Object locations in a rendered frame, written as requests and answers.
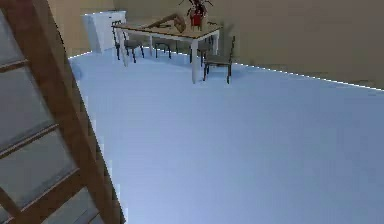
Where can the dark grey chair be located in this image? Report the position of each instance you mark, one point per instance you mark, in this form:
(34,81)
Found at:
(128,43)
(220,60)
(162,44)
(204,49)

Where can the brown wooden shelf unit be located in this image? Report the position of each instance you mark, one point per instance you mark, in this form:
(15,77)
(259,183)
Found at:
(71,133)

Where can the white cabinet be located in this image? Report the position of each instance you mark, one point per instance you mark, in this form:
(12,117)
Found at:
(105,30)

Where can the red potted house plant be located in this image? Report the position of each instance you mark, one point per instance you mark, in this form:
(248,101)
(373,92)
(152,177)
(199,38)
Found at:
(197,16)

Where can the wooden table with white legs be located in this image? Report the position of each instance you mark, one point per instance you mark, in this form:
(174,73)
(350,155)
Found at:
(195,35)

